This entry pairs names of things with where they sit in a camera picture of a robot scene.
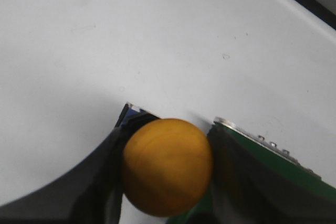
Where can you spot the aluminium conveyor frame rail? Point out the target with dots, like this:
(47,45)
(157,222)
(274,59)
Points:
(270,146)

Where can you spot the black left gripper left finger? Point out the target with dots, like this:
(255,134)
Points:
(88,193)

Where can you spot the green conveyor belt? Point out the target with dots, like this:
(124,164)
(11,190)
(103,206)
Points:
(283,166)

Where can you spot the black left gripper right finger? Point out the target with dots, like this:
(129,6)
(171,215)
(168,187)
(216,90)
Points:
(262,190)

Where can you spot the yellow mushroom push button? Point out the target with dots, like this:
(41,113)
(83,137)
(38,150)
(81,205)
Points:
(167,164)

